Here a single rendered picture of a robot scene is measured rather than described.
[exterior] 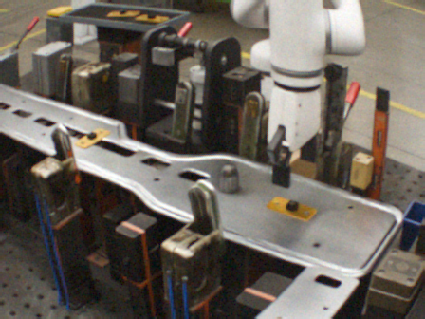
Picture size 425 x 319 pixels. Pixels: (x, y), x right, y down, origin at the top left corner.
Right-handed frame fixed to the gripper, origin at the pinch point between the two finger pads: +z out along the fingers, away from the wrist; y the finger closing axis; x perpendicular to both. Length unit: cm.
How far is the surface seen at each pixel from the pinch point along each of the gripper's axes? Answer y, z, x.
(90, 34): -267, 110, -329
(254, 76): -22.1, -3.2, -21.5
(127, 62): -20, -1, -53
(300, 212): 0.8, 7.5, 2.0
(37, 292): 24, 38, -49
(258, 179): -4.7, 7.9, -9.9
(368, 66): -330, 113, -111
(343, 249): 6.3, 7.6, 13.7
